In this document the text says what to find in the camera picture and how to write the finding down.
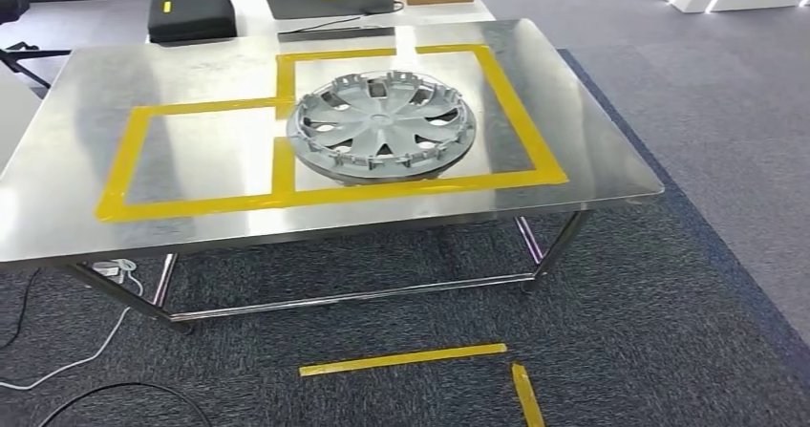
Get long yellow floor tape strip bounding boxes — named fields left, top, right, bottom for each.
left=297, top=342, right=509, bottom=378

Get thin black floor cable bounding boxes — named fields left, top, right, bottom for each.
left=0, top=267, right=43, bottom=352

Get black zip case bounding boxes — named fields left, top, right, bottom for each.
left=146, top=0, right=239, bottom=45

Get short yellow floor tape strip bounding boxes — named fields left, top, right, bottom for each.
left=510, top=363, right=547, bottom=427

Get black office chair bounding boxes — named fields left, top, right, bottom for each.
left=0, top=0, right=72, bottom=91

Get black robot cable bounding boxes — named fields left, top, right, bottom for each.
left=36, top=382, right=214, bottom=427

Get grey wheel hubcap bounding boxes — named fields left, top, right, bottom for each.
left=286, top=69, right=477, bottom=188

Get yellow tape outline on bench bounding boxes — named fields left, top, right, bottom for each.
left=95, top=43, right=569, bottom=224

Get black laptop cable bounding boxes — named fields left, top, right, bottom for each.
left=278, top=1, right=406, bottom=36

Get stainless steel workbench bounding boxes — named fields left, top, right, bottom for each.
left=0, top=17, right=666, bottom=337

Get white power cable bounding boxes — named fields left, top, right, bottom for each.
left=0, top=266, right=145, bottom=393

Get white side desk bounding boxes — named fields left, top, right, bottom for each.
left=0, top=68, right=43, bottom=174

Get white power strip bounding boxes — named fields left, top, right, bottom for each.
left=90, top=258, right=139, bottom=280

